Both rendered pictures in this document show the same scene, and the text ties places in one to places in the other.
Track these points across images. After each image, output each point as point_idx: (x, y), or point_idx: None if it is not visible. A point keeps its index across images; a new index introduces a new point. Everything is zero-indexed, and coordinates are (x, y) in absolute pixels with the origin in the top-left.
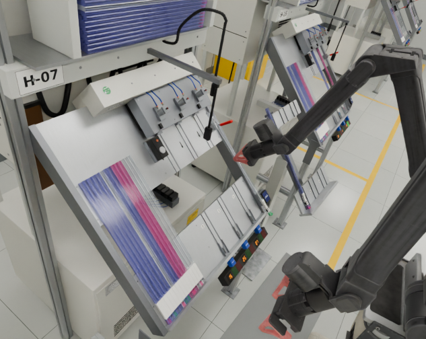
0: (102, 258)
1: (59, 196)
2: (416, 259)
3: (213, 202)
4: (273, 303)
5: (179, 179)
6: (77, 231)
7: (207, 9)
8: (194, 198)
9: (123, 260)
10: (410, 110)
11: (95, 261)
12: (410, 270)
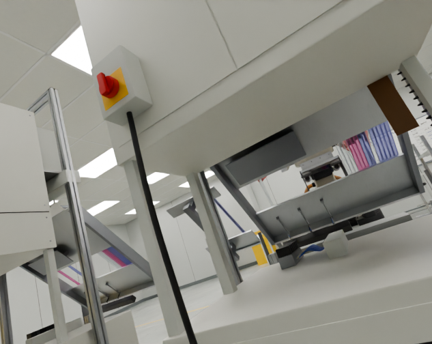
0: (424, 219)
1: (420, 248)
2: (303, 163)
3: (298, 196)
4: None
5: (250, 276)
6: None
7: None
8: (274, 264)
9: (404, 222)
10: None
11: None
12: (307, 166)
